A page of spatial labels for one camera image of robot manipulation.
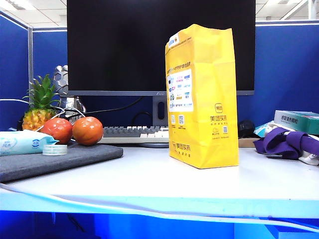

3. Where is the grey felt pad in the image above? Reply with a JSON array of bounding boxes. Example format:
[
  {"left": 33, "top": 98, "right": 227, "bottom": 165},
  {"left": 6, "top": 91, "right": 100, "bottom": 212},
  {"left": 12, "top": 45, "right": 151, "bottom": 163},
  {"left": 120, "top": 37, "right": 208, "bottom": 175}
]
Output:
[{"left": 0, "top": 140, "right": 124, "bottom": 184}]

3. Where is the light blue tissue pack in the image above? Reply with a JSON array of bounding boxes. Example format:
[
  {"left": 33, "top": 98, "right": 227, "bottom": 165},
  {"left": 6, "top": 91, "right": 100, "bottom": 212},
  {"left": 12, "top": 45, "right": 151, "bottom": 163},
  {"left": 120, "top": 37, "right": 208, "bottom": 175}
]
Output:
[{"left": 254, "top": 120, "right": 295, "bottom": 138}]

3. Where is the red tomato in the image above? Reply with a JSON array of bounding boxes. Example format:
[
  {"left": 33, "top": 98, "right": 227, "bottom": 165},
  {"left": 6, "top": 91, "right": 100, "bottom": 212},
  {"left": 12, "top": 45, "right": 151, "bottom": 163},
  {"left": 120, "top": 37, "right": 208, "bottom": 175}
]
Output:
[{"left": 39, "top": 118, "right": 73, "bottom": 145}]

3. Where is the teal medicine box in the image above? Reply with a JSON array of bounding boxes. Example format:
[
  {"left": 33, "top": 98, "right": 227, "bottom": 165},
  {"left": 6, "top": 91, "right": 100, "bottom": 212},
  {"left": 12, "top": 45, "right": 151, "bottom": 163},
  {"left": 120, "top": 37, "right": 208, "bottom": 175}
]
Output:
[{"left": 274, "top": 110, "right": 319, "bottom": 135}]

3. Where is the purple cloth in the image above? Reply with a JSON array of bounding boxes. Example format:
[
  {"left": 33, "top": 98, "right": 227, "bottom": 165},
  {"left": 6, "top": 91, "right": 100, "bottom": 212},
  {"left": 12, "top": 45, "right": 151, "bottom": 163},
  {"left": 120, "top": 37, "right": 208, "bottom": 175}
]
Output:
[{"left": 253, "top": 127, "right": 319, "bottom": 160}]

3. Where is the black cable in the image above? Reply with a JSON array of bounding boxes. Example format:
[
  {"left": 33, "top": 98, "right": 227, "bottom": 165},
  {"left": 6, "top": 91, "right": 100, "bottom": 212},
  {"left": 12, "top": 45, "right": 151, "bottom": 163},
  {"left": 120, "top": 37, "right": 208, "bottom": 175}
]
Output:
[{"left": 53, "top": 96, "right": 153, "bottom": 125}]

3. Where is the pineapple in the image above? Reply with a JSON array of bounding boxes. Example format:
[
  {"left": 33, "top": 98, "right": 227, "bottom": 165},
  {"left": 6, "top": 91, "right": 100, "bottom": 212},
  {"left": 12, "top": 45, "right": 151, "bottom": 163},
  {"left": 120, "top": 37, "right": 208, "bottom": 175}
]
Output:
[{"left": 21, "top": 74, "right": 62, "bottom": 131}]

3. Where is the yellow printed paper bag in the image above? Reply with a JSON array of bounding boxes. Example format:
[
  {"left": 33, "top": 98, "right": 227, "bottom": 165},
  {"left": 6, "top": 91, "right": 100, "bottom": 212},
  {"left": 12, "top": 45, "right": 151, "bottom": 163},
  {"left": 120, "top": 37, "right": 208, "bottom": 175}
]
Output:
[{"left": 164, "top": 23, "right": 240, "bottom": 169}]

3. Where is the white cable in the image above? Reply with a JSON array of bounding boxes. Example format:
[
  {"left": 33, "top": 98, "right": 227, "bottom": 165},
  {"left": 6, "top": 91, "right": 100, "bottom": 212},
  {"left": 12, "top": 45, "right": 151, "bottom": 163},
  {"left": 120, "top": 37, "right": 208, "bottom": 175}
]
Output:
[{"left": 0, "top": 98, "right": 87, "bottom": 132}]

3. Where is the clear tape roll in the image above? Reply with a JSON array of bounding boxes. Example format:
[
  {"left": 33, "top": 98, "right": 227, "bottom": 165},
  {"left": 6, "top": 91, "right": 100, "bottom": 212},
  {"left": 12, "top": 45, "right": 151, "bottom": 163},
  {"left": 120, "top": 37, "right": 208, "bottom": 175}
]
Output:
[{"left": 42, "top": 144, "right": 68, "bottom": 156}]

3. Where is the blue wet wipes pack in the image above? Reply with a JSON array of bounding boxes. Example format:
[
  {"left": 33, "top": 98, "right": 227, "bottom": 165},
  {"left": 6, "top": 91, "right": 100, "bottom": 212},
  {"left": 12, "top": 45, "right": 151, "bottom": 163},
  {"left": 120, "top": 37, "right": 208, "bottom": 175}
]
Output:
[{"left": 0, "top": 129, "right": 60, "bottom": 157}]

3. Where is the orange-red tomato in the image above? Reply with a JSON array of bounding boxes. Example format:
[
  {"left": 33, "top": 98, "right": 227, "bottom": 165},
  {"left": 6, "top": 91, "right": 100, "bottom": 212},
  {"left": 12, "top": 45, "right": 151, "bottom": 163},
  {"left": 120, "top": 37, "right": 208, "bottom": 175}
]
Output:
[{"left": 72, "top": 116, "right": 104, "bottom": 146}]

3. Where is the grey and white keyboard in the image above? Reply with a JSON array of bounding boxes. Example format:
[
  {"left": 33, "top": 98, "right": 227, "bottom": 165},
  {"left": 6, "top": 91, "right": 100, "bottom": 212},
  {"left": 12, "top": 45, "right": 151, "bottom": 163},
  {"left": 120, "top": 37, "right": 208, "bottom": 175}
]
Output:
[{"left": 97, "top": 125, "right": 170, "bottom": 144}]

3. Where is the grey monitor stand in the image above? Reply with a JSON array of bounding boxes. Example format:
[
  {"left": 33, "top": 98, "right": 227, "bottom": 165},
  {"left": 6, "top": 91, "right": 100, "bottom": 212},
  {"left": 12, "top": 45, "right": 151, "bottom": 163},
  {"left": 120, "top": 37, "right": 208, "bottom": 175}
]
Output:
[{"left": 152, "top": 95, "right": 169, "bottom": 126}]

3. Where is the black computer monitor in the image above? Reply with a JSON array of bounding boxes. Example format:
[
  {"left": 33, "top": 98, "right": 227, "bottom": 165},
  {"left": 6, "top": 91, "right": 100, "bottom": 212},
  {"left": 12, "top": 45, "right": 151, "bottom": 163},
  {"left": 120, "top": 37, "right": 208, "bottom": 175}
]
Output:
[{"left": 66, "top": 0, "right": 256, "bottom": 97}]

